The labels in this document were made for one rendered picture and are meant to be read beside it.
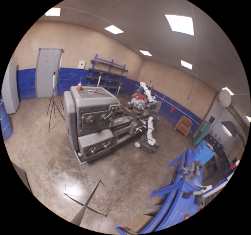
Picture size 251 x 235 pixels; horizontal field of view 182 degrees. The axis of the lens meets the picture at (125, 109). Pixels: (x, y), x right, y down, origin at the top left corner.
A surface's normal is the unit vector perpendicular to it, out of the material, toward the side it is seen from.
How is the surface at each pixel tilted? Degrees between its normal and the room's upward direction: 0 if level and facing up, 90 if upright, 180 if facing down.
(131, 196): 0
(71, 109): 46
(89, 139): 32
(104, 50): 90
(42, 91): 90
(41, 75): 90
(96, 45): 90
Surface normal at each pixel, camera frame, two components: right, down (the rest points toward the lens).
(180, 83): -0.67, 0.11
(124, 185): 0.33, -0.84
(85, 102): 0.70, -0.22
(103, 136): 0.63, -0.44
